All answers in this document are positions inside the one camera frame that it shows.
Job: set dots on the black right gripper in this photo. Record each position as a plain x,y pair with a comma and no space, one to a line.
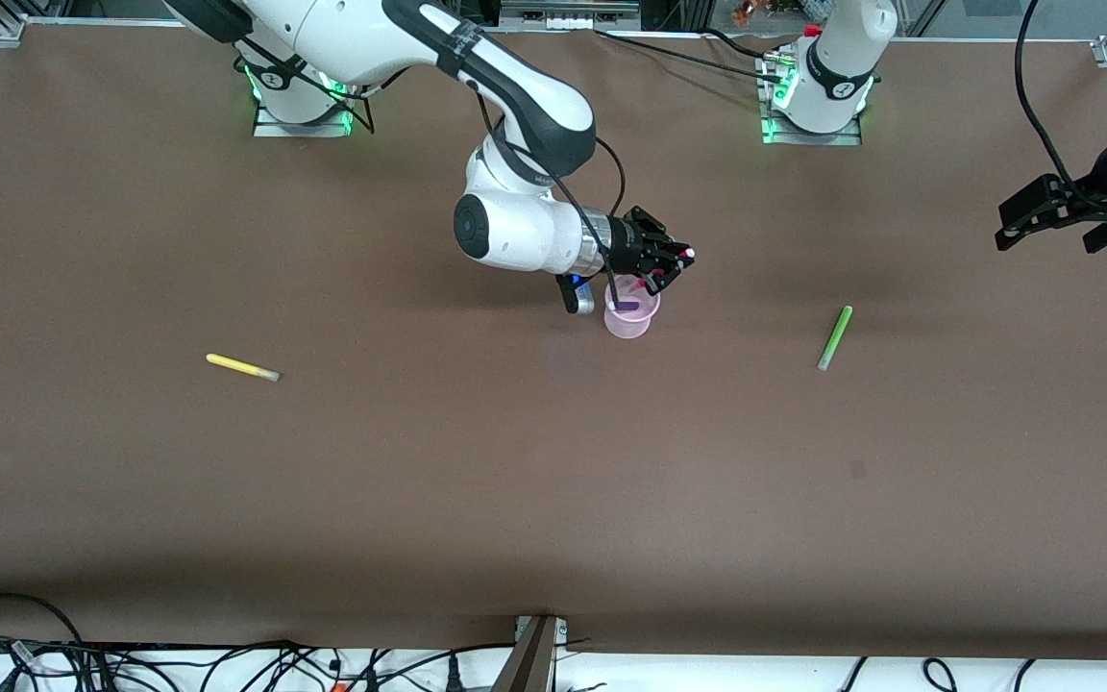
627,244

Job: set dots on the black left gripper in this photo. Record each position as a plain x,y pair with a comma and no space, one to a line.
1080,204

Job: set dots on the pink marker pen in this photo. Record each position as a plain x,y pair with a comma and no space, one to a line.
689,254

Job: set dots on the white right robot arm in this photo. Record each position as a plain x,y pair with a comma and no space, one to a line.
515,231

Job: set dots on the pink plastic cup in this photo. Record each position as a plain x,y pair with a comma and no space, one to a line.
632,325

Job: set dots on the green marker pen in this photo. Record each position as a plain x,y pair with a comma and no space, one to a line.
836,336

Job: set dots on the brown table cover sheet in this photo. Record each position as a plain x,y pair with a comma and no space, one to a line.
553,500

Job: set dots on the grey power strip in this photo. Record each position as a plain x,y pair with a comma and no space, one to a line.
563,17

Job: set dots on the yellow marker pen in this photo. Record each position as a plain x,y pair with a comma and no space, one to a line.
241,366

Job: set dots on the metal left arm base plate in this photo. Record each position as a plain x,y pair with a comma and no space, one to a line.
774,137

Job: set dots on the aluminium profile post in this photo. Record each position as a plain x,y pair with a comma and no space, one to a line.
534,658

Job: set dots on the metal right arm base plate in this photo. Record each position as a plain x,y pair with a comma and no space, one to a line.
270,130

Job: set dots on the aluminium corner bracket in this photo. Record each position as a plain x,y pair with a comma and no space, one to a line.
11,29

